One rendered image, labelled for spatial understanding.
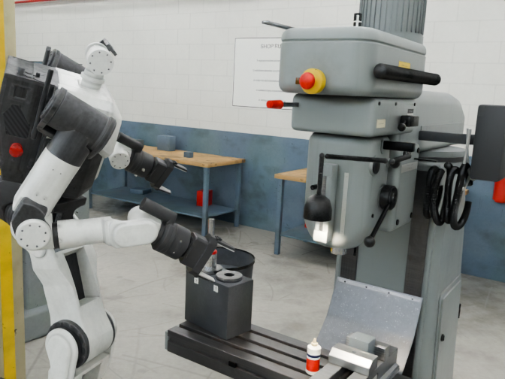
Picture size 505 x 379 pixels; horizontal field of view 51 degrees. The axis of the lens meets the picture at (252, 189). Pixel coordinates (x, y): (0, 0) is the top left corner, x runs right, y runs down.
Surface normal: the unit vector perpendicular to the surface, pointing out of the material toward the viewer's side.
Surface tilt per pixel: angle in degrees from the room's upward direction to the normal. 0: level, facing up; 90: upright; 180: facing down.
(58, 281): 115
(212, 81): 90
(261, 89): 90
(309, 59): 90
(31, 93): 105
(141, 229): 97
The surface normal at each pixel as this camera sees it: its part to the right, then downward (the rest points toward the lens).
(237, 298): 0.72, 0.16
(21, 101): 0.34, 0.43
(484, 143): -0.56, 0.12
